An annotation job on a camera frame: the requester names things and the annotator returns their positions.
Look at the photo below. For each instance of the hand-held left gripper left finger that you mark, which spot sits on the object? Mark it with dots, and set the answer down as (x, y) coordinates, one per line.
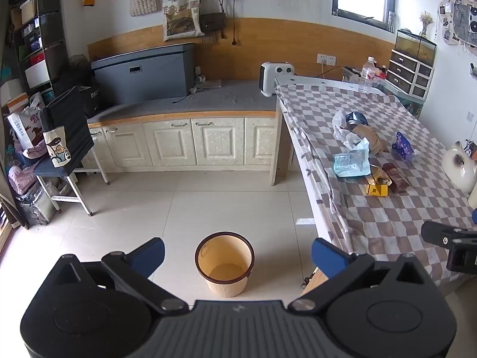
(149, 256)

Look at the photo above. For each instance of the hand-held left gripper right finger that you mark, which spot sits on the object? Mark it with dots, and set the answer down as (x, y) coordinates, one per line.
(328, 257)

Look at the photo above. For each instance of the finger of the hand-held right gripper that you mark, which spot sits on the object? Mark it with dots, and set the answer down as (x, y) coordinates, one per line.
(436, 231)
(474, 218)

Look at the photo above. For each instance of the brown wrapper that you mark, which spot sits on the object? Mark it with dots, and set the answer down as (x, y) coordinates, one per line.
(397, 181)

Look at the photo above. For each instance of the yellow cardboard box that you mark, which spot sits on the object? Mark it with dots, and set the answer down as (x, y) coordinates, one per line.
(376, 189)

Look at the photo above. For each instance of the beige bin with dark rim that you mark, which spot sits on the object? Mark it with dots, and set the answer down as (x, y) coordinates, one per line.
(227, 287)

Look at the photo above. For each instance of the blue snack packet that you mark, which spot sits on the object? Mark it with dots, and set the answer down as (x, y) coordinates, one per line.
(403, 147)

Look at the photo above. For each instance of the light blue plastic pouch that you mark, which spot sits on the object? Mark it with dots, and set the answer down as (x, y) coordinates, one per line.
(350, 164)

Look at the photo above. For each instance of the brown paper bag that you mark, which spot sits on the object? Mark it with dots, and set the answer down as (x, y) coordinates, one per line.
(370, 138)

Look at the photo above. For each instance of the white plastic bag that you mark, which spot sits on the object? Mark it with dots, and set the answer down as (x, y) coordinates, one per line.
(341, 128)

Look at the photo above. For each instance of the blue metal can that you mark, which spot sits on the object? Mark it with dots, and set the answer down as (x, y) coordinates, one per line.
(356, 118)

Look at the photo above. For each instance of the brown shoulder bag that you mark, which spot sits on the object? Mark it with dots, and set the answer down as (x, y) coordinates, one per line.
(212, 22)

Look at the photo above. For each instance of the white tape strip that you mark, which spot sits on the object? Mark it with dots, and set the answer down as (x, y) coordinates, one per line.
(305, 220)

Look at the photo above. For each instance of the white kettle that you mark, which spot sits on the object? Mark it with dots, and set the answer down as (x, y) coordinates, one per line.
(456, 167)

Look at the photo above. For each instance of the brown checkered tablecloth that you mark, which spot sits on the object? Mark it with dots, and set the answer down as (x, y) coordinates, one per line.
(372, 212)

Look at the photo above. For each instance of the cream cabinet with wooden top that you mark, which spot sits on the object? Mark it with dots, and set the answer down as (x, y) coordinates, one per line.
(171, 141)

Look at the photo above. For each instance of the clear storage box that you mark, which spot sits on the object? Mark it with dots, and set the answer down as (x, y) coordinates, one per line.
(35, 205)

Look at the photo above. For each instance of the small white-legged table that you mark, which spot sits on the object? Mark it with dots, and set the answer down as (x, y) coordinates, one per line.
(56, 169)

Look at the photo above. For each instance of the cartoon print tote bag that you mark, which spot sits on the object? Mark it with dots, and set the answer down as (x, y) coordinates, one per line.
(57, 147)

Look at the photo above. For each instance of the pink cloth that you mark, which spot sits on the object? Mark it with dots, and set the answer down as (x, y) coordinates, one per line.
(20, 179)

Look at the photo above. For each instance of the white and grey drawer unit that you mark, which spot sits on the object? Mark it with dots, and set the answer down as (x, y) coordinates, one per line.
(406, 72)

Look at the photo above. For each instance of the black bag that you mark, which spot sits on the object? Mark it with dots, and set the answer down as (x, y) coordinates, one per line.
(89, 100)

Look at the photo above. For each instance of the clear plastic water bottle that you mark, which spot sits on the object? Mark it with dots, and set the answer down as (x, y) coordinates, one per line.
(367, 78)

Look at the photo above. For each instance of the clutter behind table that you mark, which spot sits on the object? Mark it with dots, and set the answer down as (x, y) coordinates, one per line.
(352, 72)

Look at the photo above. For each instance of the white table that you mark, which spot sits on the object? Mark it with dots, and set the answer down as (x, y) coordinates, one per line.
(298, 80)

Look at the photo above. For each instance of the white power strip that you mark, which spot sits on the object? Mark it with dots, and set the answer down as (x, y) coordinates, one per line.
(197, 82)

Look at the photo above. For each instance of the white paper shopping bag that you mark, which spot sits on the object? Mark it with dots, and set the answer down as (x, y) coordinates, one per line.
(24, 125)

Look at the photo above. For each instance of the glass tank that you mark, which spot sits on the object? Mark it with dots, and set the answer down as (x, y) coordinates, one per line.
(415, 46)

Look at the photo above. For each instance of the grey storage chest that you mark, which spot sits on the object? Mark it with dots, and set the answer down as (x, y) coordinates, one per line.
(141, 74)

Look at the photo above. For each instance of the white fan heater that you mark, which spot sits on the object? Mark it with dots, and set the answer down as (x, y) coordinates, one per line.
(275, 78)

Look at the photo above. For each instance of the dried flowers in vase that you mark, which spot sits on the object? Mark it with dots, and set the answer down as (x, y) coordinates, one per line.
(426, 20)

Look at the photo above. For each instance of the printed canvas tote bag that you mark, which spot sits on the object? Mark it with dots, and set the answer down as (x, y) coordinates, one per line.
(182, 20)

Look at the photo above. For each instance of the black shelf rack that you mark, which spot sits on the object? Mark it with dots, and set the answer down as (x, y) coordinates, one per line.
(52, 26)

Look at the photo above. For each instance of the white wall socket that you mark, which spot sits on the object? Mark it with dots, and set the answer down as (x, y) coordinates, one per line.
(326, 59)

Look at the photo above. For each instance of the photo wall board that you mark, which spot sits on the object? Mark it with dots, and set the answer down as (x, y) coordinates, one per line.
(462, 18)

